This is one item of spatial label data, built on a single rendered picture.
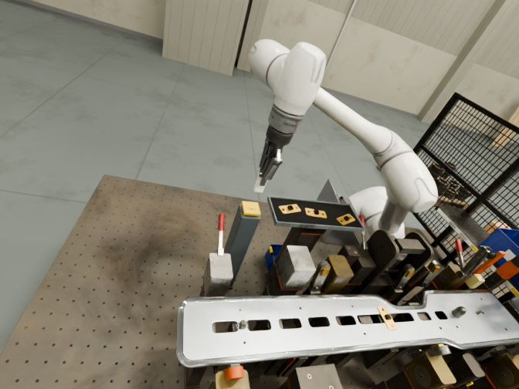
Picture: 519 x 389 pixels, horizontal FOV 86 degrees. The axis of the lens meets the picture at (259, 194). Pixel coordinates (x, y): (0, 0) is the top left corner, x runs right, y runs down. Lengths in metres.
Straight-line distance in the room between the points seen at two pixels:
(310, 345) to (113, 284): 0.78
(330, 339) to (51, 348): 0.88
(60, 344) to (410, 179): 1.27
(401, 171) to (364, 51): 6.66
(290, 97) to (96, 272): 1.00
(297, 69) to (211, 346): 0.73
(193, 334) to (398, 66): 7.78
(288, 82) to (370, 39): 6.95
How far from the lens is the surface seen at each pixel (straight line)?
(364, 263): 1.15
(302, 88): 0.72
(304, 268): 0.94
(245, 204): 0.98
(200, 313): 0.89
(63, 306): 1.27
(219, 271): 0.90
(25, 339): 1.24
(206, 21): 6.03
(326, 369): 0.91
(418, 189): 1.08
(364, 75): 7.84
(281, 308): 0.97
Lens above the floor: 1.78
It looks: 37 degrees down
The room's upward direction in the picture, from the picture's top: 21 degrees clockwise
